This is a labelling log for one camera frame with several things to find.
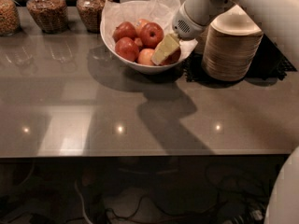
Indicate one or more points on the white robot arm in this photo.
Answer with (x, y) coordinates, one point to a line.
(278, 19)

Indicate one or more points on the red apple back left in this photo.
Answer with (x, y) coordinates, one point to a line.
(125, 29)

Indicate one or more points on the rear stack of paper bowls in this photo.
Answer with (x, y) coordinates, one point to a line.
(201, 42)

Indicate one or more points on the glass cereal jar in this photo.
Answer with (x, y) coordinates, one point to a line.
(49, 15)
(9, 18)
(90, 12)

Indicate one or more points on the white paper liner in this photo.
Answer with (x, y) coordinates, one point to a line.
(160, 11)

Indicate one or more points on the orange apple at back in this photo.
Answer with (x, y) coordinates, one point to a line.
(140, 24)

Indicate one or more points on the red apple top centre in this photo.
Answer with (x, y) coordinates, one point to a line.
(151, 35)

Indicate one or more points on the black mesh mat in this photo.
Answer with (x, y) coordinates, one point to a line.
(268, 63)

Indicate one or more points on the small red apple middle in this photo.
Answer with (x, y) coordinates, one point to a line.
(139, 43)

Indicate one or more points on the middle glass cereal jar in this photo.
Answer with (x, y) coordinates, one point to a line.
(49, 15)

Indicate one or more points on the white ceramic bowl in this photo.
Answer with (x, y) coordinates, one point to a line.
(146, 68)

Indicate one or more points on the front stack of paper bowls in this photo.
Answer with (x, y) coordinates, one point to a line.
(231, 44)

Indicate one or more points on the right glass cereal jar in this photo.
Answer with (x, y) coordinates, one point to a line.
(90, 12)

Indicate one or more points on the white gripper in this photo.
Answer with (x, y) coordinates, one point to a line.
(188, 26)

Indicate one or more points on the pale apple front centre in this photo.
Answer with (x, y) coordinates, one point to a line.
(144, 57)

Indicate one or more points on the stack of paper bowls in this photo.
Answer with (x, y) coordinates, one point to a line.
(201, 42)
(231, 44)

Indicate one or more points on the red apple front left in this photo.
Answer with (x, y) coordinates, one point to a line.
(127, 49)

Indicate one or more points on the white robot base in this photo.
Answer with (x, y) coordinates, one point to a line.
(283, 207)

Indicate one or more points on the left glass cereal jar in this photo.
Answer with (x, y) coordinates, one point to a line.
(9, 18)

